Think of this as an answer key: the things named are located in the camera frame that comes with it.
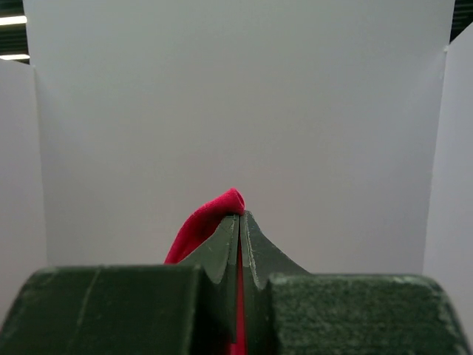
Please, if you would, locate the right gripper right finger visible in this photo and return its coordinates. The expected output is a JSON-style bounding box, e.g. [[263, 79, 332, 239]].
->
[[239, 212, 472, 354]]

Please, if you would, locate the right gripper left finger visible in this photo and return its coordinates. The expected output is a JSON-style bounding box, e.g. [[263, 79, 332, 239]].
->
[[1, 215, 239, 354]]

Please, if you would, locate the bright red t shirt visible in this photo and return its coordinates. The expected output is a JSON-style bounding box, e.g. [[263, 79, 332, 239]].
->
[[164, 187, 248, 355]]

